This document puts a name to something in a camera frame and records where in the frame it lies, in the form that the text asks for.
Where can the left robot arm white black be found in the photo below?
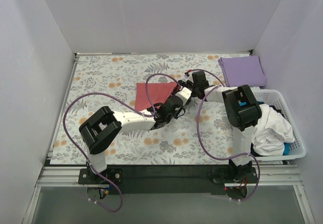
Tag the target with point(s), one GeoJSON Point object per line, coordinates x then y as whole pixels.
{"type": "Point", "coordinates": [100, 130]}

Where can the white plastic laundry basket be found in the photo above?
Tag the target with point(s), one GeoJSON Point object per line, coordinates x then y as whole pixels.
{"type": "Point", "coordinates": [274, 97]}

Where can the red t shirt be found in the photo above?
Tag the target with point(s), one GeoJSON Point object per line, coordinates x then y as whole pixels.
{"type": "Point", "coordinates": [158, 93]}

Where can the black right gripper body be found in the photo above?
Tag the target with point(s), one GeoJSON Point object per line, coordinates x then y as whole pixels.
{"type": "Point", "coordinates": [190, 83]}

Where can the aluminium frame rail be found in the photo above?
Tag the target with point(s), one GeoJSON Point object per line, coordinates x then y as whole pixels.
{"type": "Point", "coordinates": [278, 196]}

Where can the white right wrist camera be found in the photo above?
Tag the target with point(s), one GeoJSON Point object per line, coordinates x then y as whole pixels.
{"type": "Point", "coordinates": [189, 77]}

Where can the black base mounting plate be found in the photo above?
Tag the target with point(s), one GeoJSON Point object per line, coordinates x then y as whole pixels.
{"type": "Point", "coordinates": [167, 179]}

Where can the blue t shirt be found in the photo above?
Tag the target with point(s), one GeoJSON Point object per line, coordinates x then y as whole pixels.
{"type": "Point", "coordinates": [286, 149]}

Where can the white t shirt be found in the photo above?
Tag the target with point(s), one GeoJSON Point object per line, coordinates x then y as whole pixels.
{"type": "Point", "coordinates": [272, 130]}

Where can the folded purple t shirt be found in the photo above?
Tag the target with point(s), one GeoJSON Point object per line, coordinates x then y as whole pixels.
{"type": "Point", "coordinates": [243, 71]}

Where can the floral patterned table mat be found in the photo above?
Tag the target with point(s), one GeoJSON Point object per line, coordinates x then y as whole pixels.
{"type": "Point", "coordinates": [203, 135]}

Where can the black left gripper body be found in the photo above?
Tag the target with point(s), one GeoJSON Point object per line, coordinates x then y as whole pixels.
{"type": "Point", "coordinates": [164, 112]}

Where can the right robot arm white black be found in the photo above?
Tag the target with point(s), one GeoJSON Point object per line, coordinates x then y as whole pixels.
{"type": "Point", "coordinates": [243, 113]}

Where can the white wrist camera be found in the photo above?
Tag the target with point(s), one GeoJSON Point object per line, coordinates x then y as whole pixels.
{"type": "Point", "coordinates": [184, 94]}
{"type": "Point", "coordinates": [189, 77]}

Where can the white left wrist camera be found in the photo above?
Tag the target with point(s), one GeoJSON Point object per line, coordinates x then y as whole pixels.
{"type": "Point", "coordinates": [184, 94]}

